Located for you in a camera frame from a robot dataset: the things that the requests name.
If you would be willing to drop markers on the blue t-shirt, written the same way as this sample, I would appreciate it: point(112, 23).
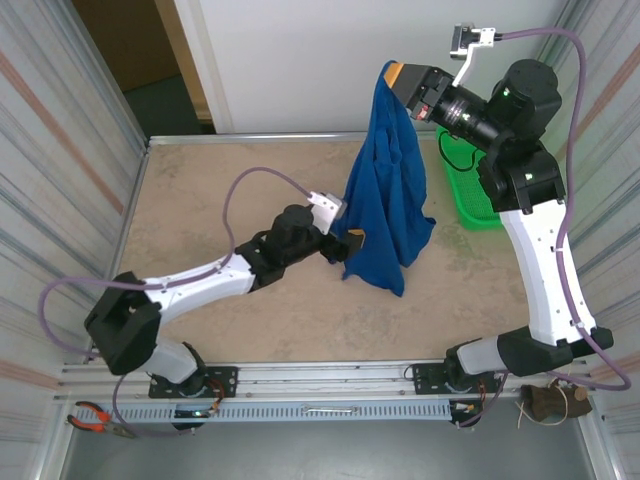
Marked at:
point(385, 210)

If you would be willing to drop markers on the aluminium table edge bar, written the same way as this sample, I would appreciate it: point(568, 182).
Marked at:
point(275, 136)

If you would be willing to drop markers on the green plastic mesh basket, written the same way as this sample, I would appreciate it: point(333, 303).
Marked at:
point(470, 200)

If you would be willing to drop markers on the brown wooden door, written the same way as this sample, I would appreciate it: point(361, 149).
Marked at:
point(125, 45)

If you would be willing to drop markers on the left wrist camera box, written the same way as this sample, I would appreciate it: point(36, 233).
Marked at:
point(327, 210)

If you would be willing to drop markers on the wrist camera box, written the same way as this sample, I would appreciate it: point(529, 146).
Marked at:
point(327, 210)
point(462, 40)

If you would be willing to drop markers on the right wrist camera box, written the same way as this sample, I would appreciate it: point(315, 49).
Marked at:
point(462, 40)

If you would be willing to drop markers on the aluminium mounting rail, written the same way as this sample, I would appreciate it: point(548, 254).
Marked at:
point(325, 375)

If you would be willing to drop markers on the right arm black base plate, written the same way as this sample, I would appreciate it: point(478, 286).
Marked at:
point(425, 380)

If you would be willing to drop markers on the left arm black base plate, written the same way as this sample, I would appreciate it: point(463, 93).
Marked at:
point(225, 382)

